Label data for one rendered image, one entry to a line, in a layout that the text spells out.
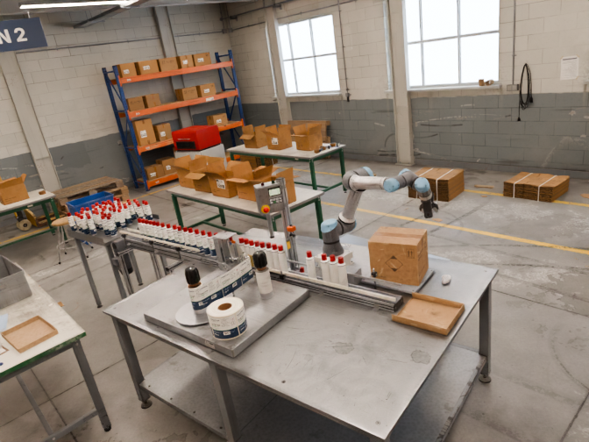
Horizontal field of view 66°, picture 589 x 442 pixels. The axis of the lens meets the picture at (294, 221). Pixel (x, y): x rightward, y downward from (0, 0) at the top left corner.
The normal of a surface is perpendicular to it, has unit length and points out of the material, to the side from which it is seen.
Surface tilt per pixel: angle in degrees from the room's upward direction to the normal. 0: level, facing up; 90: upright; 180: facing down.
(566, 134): 90
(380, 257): 90
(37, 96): 90
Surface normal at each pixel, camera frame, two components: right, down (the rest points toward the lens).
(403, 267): -0.48, 0.37
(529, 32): -0.72, 0.34
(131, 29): 0.68, 0.17
